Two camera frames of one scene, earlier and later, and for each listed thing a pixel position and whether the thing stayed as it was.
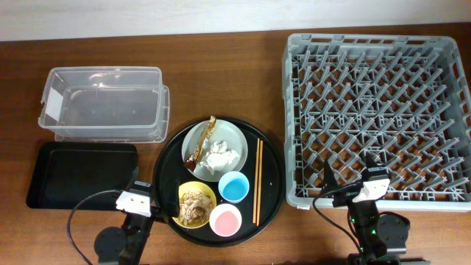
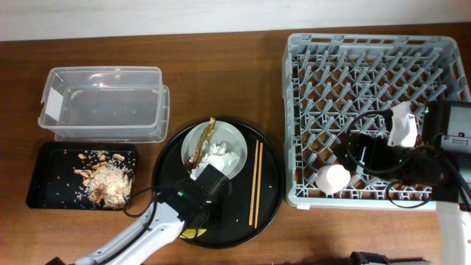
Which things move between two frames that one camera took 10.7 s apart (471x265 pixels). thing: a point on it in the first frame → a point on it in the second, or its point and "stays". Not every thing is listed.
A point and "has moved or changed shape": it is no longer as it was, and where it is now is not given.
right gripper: (345, 196) → (374, 145)
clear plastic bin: (104, 104) stays
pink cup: (225, 219) → (332, 179)
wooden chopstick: (260, 182) stays
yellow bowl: (190, 186) has moved or changed shape
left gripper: (161, 215) → (218, 218)
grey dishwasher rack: (404, 99) stays
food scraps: (195, 207) has moved or changed shape
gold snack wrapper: (190, 163) stays
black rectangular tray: (65, 171) stays
